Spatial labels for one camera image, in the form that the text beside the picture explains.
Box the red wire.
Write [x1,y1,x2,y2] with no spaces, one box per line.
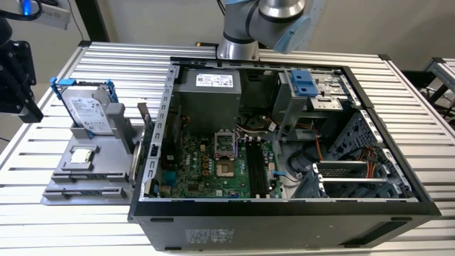
[313,133,324,163]

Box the silver CPU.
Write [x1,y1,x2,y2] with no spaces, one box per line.
[69,149,94,164]

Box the grey parts rack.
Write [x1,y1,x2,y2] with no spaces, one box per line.
[41,102,149,206]

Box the grey metal drive cage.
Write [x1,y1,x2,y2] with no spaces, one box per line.
[273,68,356,139]

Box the black pole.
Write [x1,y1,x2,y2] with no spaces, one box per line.
[71,0,109,42]

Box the black case fan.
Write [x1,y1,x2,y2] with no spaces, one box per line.
[166,105,182,167]

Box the graphics card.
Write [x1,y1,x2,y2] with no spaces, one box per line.
[129,100,154,189]

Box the hard disk in blue carrier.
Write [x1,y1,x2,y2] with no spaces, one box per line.
[49,76,119,139]

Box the blue drive bay latch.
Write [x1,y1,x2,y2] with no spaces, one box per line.
[289,69,317,97]

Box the grey power supply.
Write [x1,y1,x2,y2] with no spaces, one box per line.
[173,68,242,134]

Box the RAM stick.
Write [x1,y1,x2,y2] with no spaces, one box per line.
[70,173,121,179]

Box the blue expansion slot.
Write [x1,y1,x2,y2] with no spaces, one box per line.
[162,170,178,189]

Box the orange yellow wire bundle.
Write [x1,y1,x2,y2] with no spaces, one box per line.
[356,146,377,180]

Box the metal socket cover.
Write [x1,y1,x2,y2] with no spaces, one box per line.
[214,129,237,160]

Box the green motherboard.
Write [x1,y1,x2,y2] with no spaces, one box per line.
[157,133,285,199]

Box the metal disk bay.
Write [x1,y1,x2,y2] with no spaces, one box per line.
[294,159,394,199]

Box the black RAM slot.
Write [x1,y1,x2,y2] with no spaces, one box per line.
[256,136,269,198]
[248,136,261,198]
[253,136,265,198]
[244,136,257,198]

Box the black PC case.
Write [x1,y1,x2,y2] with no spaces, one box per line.
[126,55,441,253]

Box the round black cable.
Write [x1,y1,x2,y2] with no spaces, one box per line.
[286,149,313,183]

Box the round black cooler fan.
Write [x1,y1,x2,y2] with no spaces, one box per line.
[237,113,270,133]

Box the CPU socket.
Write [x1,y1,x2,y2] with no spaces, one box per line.
[214,159,237,180]

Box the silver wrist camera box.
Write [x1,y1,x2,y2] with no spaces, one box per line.
[33,0,70,30]

